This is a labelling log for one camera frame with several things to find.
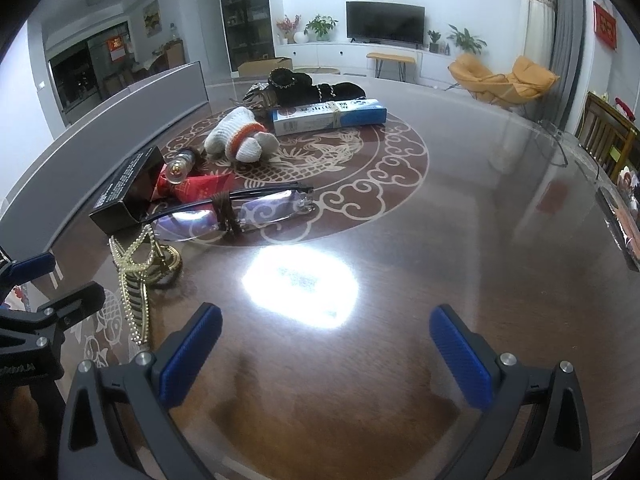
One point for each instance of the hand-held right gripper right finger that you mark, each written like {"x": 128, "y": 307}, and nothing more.
{"x": 462, "y": 357}

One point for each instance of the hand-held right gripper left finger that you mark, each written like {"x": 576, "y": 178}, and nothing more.
{"x": 192, "y": 355}

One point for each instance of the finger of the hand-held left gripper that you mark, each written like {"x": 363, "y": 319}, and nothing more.
{"x": 32, "y": 265}
{"x": 65, "y": 305}

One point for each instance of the black cardboard box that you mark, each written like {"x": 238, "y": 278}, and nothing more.
{"x": 127, "y": 185}

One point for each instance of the dark twig-like item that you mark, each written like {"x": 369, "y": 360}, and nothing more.
{"x": 190, "y": 220}

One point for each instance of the red packet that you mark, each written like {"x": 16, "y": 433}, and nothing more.
{"x": 200, "y": 187}

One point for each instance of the patterned glass desktop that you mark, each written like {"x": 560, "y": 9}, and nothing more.
{"x": 400, "y": 260}

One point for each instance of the pile of assorted packets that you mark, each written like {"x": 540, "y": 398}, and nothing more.
{"x": 627, "y": 210}

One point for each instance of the red hanging poster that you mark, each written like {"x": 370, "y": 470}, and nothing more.
{"x": 116, "y": 45}

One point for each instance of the wooden chair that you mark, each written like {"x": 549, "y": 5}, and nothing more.
{"x": 607, "y": 130}

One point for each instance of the striped hair claw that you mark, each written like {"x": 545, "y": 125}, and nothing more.
{"x": 257, "y": 92}

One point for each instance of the blue white toothpaste box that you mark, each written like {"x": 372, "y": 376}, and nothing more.
{"x": 340, "y": 112}

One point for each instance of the orange lounge chair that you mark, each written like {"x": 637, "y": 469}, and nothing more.
{"x": 532, "y": 80}
{"x": 475, "y": 77}

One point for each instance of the brown cardboard box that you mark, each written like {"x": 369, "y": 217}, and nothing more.
{"x": 265, "y": 65}

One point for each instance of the wooden bench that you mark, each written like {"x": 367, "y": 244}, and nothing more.
{"x": 391, "y": 59}

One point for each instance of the small potted plant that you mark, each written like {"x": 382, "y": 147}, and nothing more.
{"x": 434, "y": 40}

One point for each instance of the large leafy potted plant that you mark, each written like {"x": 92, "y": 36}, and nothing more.
{"x": 467, "y": 37}

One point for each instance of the white television cabinet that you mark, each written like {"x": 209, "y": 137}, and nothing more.
{"x": 350, "y": 55}

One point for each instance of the dark glass display cabinet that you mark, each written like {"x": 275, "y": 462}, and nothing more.
{"x": 245, "y": 15}

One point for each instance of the grey curtain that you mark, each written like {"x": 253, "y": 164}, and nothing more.
{"x": 570, "y": 45}

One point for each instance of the pink flower bouquet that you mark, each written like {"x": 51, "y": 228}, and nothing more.
{"x": 288, "y": 25}

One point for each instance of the flat screen television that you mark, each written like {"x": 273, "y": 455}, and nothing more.
{"x": 385, "y": 22}

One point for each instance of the green potted plant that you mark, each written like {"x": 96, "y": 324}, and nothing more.
{"x": 320, "y": 25}

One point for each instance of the framed wall painting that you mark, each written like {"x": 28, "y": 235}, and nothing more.
{"x": 152, "y": 17}

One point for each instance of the red wall decoration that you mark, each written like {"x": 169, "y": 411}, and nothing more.
{"x": 605, "y": 25}

